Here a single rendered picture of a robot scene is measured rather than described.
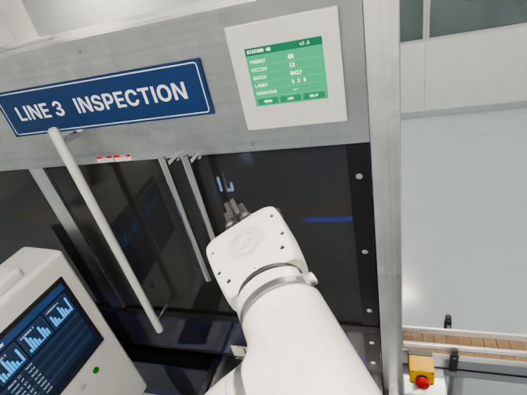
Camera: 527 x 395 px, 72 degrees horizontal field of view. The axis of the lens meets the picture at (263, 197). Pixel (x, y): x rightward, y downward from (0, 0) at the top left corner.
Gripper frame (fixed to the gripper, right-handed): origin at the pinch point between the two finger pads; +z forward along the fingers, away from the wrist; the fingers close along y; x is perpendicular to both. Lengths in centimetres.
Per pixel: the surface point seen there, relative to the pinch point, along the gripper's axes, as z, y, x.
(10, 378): 36, 81, 31
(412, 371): 9, -14, 92
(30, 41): 95, 31, -29
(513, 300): 70, -106, 230
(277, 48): 27.5, -21.6, -7.9
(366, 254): 19, -18, 45
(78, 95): 55, 20, -15
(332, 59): 21.9, -28.8, -2.3
